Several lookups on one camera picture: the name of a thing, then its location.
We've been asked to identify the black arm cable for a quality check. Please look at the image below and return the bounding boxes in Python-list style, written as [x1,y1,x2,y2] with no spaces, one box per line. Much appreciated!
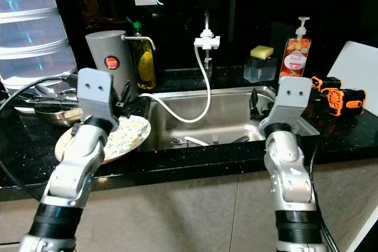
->
[310,140,341,252]
[0,75,81,188]

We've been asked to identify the stainless steel sink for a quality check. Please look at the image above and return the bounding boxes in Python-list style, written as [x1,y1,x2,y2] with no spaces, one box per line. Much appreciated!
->
[141,86,320,153]

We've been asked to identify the clear stacked food container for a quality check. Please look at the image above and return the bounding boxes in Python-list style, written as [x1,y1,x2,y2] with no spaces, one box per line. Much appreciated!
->
[0,0,65,91]

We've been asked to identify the floral plate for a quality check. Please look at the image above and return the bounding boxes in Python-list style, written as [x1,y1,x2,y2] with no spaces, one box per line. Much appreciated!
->
[55,115,152,165]

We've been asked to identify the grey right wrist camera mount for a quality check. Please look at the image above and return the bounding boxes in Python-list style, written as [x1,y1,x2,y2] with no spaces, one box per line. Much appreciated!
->
[259,76,314,136]

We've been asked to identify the steel tongs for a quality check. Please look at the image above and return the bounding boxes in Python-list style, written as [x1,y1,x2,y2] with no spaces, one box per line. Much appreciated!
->
[15,90,90,109]

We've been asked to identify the white flexible hose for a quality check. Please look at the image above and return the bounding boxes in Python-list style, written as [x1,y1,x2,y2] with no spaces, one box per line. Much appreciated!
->
[139,45,212,125]

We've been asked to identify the chrome faucet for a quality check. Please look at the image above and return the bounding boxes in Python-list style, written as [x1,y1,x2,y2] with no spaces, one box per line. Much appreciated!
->
[203,9,215,79]

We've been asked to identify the yellow dish soap bottle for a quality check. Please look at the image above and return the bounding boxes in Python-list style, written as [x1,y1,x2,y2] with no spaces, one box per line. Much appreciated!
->
[127,17,156,91]

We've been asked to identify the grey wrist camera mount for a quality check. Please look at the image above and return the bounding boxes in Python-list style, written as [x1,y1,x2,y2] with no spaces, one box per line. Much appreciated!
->
[259,76,314,136]
[77,68,120,132]

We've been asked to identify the grey water dispenser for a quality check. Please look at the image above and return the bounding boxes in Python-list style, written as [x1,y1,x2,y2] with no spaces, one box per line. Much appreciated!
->
[85,30,157,97]

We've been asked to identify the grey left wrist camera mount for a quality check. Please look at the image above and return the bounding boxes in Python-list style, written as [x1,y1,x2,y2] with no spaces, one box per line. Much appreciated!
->
[77,68,120,132]

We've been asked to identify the white board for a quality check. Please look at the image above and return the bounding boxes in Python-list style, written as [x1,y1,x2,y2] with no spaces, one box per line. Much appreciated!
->
[327,41,378,117]

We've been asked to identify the peach hand soap bottle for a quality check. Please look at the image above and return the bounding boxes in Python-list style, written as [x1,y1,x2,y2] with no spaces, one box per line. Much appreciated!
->
[279,17,312,79]

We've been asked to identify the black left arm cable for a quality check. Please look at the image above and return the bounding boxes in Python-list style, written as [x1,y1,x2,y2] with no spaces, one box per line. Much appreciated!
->
[0,75,81,188]

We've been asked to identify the clear sponge holder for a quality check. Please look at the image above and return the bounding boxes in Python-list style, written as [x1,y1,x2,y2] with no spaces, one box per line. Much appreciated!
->
[243,55,278,84]

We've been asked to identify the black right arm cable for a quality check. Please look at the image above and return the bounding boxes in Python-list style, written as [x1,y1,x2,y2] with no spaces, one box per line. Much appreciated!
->
[310,140,341,252]

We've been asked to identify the yellow sponge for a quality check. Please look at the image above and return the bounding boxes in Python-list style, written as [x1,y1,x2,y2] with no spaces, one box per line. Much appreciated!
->
[250,45,275,61]

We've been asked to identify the white faucet diverter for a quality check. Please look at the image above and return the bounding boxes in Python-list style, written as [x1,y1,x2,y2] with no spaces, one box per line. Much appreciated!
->
[194,29,221,51]

